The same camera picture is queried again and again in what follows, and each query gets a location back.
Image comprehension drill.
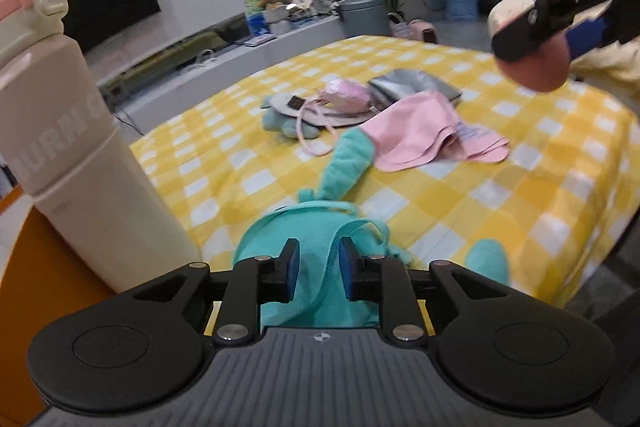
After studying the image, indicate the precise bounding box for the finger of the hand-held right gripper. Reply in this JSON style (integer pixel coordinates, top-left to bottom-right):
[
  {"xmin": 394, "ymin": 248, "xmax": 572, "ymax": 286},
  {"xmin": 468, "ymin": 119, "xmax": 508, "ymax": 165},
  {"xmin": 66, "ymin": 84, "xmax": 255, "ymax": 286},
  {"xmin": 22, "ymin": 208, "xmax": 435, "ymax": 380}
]
[
  {"xmin": 566, "ymin": 13, "xmax": 622, "ymax": 60},
  {"xmin": 492, "ymin": 0, "xmax": 622, "ymax": 62}
]

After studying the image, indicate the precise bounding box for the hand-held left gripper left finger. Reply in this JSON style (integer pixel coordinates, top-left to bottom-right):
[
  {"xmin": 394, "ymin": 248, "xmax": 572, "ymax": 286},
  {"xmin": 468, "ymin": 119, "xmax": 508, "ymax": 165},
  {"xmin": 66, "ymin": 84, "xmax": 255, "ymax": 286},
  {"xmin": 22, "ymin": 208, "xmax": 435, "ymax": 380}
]
[{"xmin": 128, "ymin": 238, "xmax": 301, "ymax": 343}]

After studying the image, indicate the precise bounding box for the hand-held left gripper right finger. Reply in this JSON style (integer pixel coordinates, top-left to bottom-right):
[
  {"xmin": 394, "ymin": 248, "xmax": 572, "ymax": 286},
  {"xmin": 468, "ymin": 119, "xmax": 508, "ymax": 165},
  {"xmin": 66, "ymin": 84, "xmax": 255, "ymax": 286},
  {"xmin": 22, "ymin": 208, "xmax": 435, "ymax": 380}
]
[{"xmin": 339, "ymin": 237, "xmax": 513, "ymax": 343}]

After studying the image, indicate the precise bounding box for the pink makeup sponge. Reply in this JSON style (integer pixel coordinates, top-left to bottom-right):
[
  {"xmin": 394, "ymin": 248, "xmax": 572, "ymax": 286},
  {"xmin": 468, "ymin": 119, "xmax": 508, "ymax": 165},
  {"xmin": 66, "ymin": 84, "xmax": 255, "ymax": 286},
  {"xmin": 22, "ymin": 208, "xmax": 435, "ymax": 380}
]
[{"xmin": 489, "ymin": 0, "xmax": 572, "ymax": 92}]

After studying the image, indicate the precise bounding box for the teal plush backpack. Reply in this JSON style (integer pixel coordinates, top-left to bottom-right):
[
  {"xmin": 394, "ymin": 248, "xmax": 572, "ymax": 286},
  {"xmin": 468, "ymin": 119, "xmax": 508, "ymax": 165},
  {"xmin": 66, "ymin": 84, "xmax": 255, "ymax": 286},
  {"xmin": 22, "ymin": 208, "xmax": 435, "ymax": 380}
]
[{"xmin": 232, "ymin": 127, "xmax": 512, "ymax": 329}]

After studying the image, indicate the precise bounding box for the pink cloth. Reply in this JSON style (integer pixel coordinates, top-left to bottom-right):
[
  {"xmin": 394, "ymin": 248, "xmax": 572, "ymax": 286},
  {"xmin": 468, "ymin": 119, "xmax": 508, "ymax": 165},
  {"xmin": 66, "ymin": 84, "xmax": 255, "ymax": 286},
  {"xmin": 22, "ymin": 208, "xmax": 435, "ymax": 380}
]
[{"xmin": 372, "ymin": 91, "xmax": 510, "ymax": 172}]

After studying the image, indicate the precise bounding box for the beige pouch with pink strap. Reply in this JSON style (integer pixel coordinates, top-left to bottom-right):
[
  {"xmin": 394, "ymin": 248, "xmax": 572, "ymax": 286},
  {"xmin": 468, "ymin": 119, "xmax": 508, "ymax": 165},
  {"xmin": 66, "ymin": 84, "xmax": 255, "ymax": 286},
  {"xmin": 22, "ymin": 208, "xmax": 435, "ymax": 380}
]
[{"xmin": 270, "ymin": 93, "xmax": 373, "ymax": 158}]

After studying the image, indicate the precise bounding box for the orange storage box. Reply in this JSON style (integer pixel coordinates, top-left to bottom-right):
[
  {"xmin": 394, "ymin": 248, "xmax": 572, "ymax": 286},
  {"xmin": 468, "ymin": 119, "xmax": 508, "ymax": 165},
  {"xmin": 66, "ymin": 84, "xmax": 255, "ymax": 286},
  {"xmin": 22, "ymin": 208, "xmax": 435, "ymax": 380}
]
[{"xmin": 0, "ymin": 184, "xmax": 119, "ymax": 427}]

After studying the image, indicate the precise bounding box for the chair with yellow cover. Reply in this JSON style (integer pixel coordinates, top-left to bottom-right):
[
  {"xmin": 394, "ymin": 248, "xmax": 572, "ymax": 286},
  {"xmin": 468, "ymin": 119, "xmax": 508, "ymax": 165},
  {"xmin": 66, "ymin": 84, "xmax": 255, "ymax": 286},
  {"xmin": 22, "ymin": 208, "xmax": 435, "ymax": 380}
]
[{"xmin": 570, "ymin": 2, "xmax": 640, "ymax": 98}]

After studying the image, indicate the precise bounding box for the pink plastic stool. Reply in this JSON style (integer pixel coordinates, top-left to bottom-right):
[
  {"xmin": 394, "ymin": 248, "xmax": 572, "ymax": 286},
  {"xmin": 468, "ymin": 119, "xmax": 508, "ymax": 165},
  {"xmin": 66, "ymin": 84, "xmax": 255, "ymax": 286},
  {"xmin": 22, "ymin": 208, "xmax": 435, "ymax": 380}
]
[{"xmin": 407, "ymin": 19, "xmax": 440, "ymax": 44}]

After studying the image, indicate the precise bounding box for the grey pouch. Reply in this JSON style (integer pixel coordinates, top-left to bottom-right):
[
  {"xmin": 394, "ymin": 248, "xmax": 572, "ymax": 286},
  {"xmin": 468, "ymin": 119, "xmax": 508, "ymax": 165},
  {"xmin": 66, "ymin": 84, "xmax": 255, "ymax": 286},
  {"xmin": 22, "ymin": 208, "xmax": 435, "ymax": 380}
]
[{"xmin": 367, "ymin": 68, "xmax": 464, "ymax": 108}]

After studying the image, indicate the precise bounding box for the pink checked bag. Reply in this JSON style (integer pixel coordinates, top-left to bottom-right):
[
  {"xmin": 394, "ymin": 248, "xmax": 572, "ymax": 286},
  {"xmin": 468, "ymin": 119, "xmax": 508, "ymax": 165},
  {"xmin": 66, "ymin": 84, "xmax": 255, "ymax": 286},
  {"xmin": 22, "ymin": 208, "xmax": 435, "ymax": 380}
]
[{"xmin": 387, "ymin": 12, "xmax": 409, "ymax": 39}]

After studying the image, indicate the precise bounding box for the small teal plush toy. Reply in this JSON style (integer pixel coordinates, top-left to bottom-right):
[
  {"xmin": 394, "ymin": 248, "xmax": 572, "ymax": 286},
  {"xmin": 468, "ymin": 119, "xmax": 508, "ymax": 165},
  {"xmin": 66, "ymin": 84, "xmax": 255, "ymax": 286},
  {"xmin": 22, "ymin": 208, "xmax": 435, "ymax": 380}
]
[{"xmin": 261, "ymin": 96, "xmax": 322, "ymax": 141}]

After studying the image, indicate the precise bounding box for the yellow checked tablecloth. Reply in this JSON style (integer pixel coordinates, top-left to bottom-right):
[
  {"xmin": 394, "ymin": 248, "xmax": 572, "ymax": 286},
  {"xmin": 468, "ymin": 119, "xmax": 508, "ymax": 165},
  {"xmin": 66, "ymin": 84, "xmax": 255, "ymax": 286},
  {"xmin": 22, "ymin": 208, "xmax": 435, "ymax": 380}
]
[{"xmin": 129, "ymin": 34, "xmax": 640, "ymax": 339}]

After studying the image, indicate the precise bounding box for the grey trash can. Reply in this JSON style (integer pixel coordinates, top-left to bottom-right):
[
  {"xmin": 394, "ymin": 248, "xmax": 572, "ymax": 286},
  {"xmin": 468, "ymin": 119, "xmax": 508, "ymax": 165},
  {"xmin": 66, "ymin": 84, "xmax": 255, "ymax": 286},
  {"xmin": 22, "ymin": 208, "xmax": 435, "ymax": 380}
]
[{"xmin": 339, "ymin": 0, "xmax": 391, "ymax": 39}]

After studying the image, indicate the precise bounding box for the white tv cabinet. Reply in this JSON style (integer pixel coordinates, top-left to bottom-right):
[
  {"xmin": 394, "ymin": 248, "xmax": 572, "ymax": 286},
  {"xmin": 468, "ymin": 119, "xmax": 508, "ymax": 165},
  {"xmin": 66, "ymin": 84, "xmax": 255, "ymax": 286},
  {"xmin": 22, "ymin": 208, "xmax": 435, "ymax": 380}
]
[{"xmin": 97, "ymin": 9, "xmax": 347, "ymax": 136}]

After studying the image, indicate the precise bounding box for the beige water bottle pink lid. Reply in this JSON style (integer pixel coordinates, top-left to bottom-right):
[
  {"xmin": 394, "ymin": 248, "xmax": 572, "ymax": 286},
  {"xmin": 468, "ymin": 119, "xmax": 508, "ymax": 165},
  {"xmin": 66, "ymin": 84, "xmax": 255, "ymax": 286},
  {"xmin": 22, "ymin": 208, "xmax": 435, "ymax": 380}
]
[{"xmin": 0, "ymin": 0, "xmax": 202, "ymax": 296}]

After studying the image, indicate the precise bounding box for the flower picture card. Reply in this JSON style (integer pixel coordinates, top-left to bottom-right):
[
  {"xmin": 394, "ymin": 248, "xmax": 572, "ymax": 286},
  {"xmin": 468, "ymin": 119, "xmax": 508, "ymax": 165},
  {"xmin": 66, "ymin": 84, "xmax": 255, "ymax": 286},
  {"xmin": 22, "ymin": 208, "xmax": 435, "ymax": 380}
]
[{"xmin": 242, "ymin": 0, "xmax": 281, "ymax": 36}]

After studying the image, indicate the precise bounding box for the white cable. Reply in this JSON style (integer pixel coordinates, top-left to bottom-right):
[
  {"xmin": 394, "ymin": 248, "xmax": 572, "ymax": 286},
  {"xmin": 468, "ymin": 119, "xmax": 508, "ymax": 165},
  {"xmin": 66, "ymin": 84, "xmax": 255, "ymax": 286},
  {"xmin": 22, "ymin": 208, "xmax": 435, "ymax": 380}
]
[{"xmin": 180, "ymin": 49, "xmax": 217, "ymax": 76}]

